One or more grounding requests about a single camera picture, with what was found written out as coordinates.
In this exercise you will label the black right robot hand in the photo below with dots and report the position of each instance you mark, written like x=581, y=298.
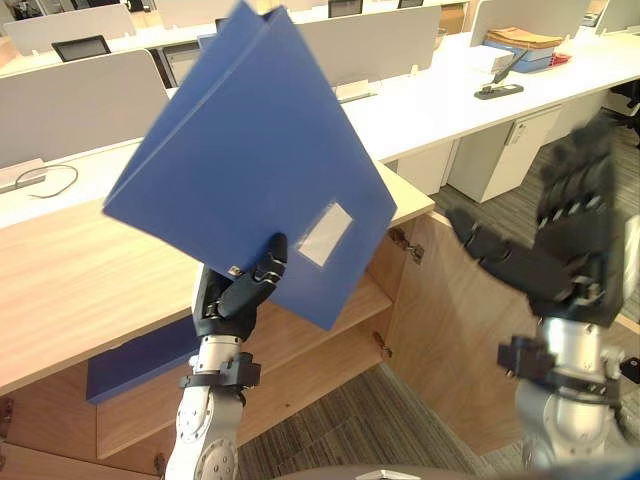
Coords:
x=575, y=240

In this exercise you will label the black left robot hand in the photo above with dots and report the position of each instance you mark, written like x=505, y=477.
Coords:
x=235, y=300

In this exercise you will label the blue folder with white label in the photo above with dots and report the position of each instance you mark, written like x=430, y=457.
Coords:
x=250, y=170

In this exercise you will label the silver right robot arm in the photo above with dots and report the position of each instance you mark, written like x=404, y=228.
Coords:
x=565, y=395

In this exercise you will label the light wood office cabinet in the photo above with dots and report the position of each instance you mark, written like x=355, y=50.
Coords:
x=150, y=310

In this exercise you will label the blue folder in cabinet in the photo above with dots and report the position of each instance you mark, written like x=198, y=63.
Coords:
x=140, y=360

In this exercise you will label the black office chair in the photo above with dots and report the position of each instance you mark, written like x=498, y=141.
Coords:
x=627, y=102

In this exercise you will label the wooden cabinet door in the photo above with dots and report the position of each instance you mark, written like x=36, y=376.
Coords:
x=460, y=340

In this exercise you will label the metal door hinge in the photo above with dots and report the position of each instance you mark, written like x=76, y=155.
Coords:
x=407, y=245
x=382, y=345

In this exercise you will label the black desk lamp base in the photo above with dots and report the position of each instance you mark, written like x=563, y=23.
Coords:
x=500, y=90

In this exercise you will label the red document tray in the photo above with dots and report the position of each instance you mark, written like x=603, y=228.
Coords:
x=560, y=57

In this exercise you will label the blue paper tray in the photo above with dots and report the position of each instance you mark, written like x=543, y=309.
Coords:
x=520, y=55

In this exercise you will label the stack of brown envelopes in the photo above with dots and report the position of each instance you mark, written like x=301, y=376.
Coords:
x=525, y=37

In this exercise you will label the grey desk divider panel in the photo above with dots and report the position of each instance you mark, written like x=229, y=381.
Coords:
x=75, y=107
x=530, y=20
x=370, y=45
x=70, y=27

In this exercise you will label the black monitor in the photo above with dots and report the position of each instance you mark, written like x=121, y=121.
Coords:
x=81, y=48

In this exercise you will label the white drawer pedestal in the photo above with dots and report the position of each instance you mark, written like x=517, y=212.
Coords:
x=502, y=155

